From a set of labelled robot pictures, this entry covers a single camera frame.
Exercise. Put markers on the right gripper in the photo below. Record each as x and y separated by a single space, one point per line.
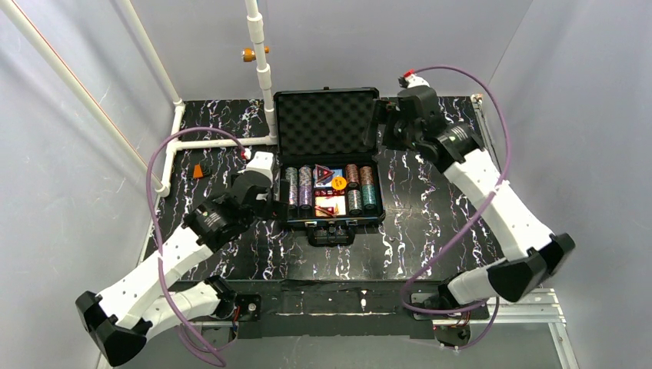
386 122

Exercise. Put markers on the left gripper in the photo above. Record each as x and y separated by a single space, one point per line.
277 198

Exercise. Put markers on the black red all-in triangle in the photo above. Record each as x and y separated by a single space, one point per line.
322 175

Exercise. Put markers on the black poker set case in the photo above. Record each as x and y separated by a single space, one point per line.
326 127

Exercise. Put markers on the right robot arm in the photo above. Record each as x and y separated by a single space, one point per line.
532 252

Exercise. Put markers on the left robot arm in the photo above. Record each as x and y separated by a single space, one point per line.
123 317

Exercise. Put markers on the blue orange purple chip stack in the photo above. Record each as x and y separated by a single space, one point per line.
305 187

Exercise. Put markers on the blue green yellow chip stack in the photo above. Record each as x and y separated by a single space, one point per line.
291 176

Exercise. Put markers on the red dice row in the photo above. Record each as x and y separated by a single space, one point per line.
328 193

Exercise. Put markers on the red playing card deck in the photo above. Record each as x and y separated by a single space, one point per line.
340 201

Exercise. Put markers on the blue playing card deck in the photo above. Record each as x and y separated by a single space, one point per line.
337 172

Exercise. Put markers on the yellow big blind button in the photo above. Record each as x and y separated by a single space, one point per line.
339 183

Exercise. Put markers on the orange black chip stack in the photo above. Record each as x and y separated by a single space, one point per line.
352 176

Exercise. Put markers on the orange black small clip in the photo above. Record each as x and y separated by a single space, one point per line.
200 171

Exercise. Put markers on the orange knob on pipe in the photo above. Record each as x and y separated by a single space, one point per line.
248 55

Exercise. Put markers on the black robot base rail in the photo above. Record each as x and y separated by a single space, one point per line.
284 308

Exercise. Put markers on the white pvc pipe frame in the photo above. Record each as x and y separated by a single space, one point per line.
118 64

